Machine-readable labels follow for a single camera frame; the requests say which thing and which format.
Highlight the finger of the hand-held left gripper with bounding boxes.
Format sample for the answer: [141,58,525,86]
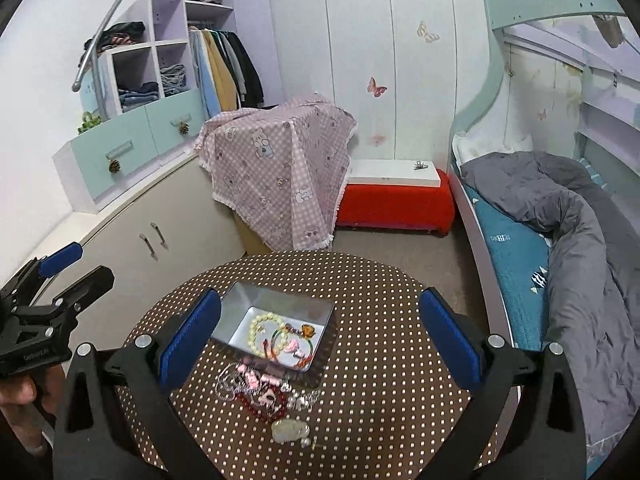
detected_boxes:
[47,266,116,332]
[0,241,85,307]

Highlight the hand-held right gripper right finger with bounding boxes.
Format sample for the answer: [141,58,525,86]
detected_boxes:
[419,287,588,480]

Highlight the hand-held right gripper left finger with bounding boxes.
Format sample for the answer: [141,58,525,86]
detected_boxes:
[52,287,223,480]

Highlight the rectangular metal tin box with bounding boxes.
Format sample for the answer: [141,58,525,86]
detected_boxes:
[210,281,335,372]

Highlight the person's left hand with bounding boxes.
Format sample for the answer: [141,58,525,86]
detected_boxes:
[0,364,68,456]

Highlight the round brown polka-dot table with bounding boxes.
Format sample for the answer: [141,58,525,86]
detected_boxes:
[115,251,521,480]

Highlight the blue printed bedsheet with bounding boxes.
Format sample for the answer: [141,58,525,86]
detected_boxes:
[467,195,557,352]

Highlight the pink bow hair clip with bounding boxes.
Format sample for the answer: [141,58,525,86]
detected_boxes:
[280,337,308,361]

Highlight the beige low cabinet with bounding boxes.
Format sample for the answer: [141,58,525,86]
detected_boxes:
[30,152,249,311]

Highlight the thin green red bangle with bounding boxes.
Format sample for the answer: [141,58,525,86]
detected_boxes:
[270,327,318,372]

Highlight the silver crystal hair clip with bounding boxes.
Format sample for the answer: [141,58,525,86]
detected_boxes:
[287,387,321,411]

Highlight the white jade pendant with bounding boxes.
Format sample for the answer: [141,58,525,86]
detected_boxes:
[270,419,311,445]

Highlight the red upholstered bench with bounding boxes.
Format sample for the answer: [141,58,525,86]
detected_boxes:
[335,169,456,237]

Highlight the mint green drawer unit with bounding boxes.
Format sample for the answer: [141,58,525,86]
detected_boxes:
[52,89,207,214]

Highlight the grey duvet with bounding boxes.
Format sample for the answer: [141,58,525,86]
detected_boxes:
[459,151,640,456]

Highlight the white board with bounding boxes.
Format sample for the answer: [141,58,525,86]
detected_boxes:
[348,159,441,188]

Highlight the pink checked bear cloth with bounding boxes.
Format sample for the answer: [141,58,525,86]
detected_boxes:
[194,92,358,252]

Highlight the dark folded clothes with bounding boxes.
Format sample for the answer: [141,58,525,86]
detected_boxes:
[82,21,147,54]

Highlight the curved metal pole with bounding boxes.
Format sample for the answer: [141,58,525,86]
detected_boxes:
[71,0,154,92]

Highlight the row of hanging clothes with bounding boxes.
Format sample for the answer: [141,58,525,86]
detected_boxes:
[189,25,266,120]

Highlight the lilac open shelf unit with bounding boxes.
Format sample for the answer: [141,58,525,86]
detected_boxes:
[80,0,281,117]

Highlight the white wardrobe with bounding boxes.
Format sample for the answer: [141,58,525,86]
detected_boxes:
[265,0,503,171]

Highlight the brown hanging cloth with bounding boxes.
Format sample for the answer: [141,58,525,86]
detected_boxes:
[592,12,627,49]

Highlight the silver chain necklace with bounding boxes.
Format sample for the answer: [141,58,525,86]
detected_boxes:
[217,362,251,401]

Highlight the pearl bead bracelet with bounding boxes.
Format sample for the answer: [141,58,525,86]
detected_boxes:
[248,312,281,357]

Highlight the pink bead bracelet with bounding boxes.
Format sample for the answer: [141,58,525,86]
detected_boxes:
[237,362,283,388]

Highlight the red bead bracelet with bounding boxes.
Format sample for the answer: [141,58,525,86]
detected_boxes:
[235,387,291,420]

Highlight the pale green bunk bed frame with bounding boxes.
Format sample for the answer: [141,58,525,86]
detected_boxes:
[447,0,640,480]

